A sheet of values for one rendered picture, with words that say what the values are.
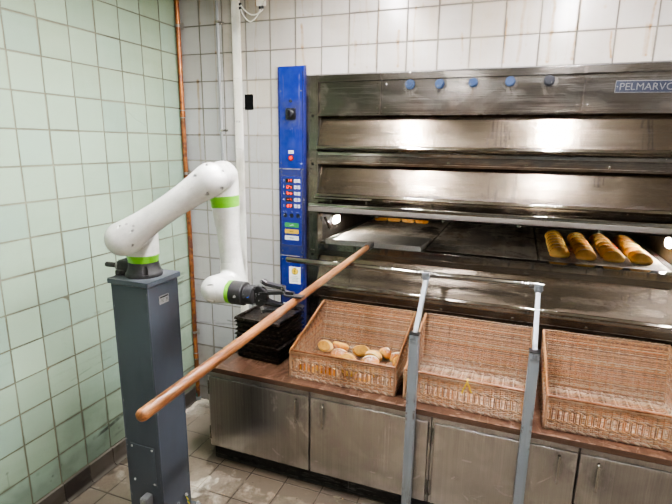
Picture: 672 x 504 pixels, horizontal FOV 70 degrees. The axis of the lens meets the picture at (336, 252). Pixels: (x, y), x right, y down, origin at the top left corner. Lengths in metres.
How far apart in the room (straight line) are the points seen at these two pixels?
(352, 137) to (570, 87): 1.07
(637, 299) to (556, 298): 0.35
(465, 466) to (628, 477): 0.64
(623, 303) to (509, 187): 0.77
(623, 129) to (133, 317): 2.27
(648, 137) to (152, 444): 2.54
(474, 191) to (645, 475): 1.40
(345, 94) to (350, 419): 1.67
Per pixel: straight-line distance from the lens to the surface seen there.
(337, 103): 2.72
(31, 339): 2.56
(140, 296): 2.08
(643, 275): 2.65
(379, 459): 2.52
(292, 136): 2.77
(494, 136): 2.52
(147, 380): 2.21
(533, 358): 2.09
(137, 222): 1.89
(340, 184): 2.69
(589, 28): 2.58
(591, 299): 2.66
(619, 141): 2.55
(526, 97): 2.55
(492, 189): 2.53
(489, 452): 2.37
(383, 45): 2.66
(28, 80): 2.50
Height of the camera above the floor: 1.75
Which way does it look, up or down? 13 degrees down
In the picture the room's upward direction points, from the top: 1 degrees clockwise
